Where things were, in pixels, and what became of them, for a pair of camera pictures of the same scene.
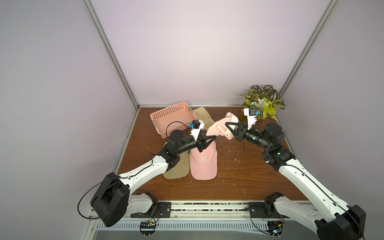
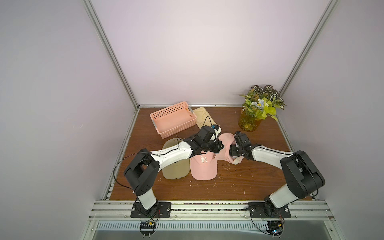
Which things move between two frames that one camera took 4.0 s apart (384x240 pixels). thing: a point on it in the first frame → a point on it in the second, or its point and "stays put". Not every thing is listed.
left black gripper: [199, 145] → [217, 149]
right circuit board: [275, 228] stays put
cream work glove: [202, 114] stays put
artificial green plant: [265, 100] stays put
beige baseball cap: [181, 169] stays put
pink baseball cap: [204, 164] stays put
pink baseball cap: [219, 127] → [227, 139]
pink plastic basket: [178, 116] stays put
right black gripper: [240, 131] → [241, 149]
